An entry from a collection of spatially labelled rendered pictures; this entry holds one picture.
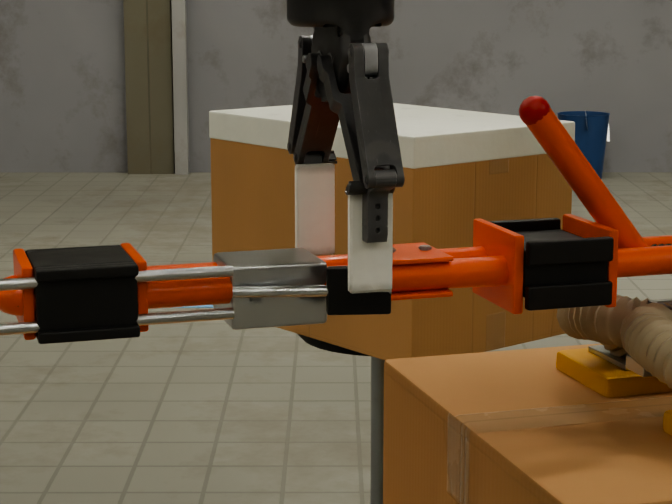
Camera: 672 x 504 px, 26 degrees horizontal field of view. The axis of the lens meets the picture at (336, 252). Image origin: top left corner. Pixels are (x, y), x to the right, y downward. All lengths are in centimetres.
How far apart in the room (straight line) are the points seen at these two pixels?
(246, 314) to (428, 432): 26
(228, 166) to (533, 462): 187
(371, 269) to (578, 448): 22
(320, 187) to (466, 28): 847
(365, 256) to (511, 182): 164
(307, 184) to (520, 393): 27
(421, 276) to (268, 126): 171
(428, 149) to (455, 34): 711
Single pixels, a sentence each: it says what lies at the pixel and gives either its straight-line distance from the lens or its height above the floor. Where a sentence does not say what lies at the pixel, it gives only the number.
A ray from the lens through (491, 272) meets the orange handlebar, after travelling 107.
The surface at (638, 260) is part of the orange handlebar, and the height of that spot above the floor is 108.
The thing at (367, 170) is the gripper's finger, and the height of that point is 116.
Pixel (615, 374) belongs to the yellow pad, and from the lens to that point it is 123.
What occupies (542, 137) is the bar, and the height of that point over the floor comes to 117.
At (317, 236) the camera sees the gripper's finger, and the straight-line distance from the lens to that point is 111.
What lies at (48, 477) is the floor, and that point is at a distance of 390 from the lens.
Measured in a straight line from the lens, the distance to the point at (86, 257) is 101.
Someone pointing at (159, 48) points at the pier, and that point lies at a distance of 951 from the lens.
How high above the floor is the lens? 129
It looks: 11 degrees down
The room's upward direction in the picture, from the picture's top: straight up
